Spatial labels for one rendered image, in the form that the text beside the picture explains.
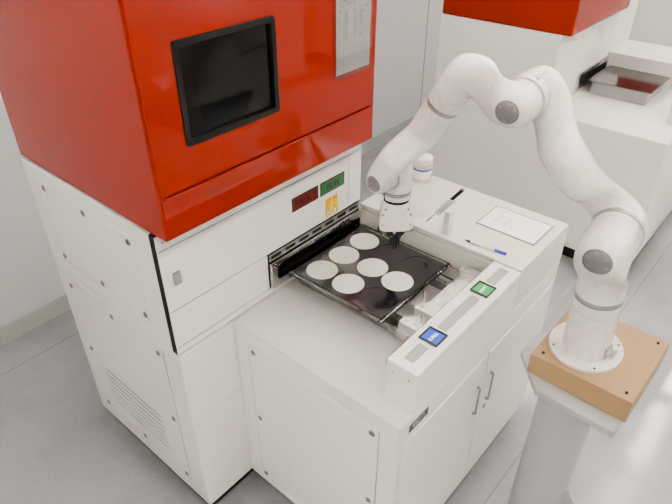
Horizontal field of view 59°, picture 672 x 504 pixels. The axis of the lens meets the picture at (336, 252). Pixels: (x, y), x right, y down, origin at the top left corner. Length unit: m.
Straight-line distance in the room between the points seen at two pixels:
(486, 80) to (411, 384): 0.74
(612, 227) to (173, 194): 1.01
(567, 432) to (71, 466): 1.84
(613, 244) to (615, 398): 0.43
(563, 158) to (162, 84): 0.89
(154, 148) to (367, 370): 0.81
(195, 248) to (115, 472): 1.23
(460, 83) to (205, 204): 0.68
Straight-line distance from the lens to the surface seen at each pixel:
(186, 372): 1.83
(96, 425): 2.79
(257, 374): 1.91
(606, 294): 1.56
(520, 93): 1.36
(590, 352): 1.69
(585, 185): 1.46
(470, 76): 1.46
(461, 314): 1.67
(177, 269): 1.61
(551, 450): 1.95
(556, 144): 1.44
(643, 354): 1.79
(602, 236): 1.43
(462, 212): 2.10
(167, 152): 1.40
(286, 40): 1.57
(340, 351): 1.72
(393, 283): 1.84
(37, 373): 3.11
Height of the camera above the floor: 2.02
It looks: 35 degrees down
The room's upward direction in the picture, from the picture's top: straight up
